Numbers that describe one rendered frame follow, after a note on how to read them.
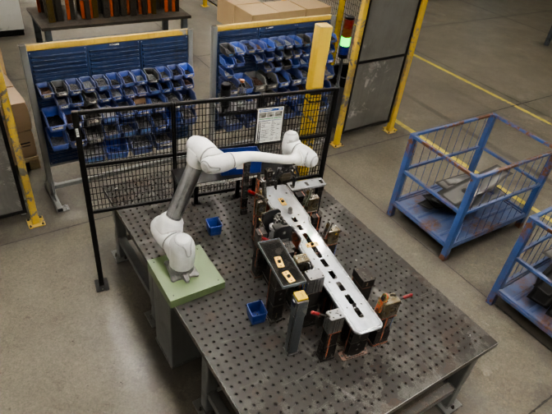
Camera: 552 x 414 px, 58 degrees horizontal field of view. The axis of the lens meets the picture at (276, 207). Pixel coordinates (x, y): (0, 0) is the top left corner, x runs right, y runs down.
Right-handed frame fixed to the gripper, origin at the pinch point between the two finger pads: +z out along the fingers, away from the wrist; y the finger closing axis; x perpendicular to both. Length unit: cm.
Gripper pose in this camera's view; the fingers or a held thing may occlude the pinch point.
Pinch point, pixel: (284, 185)
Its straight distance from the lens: 341.1
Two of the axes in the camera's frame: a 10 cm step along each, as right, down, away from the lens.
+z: -1.0, 7.9, 6.1
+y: 9.1, -1.7, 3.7
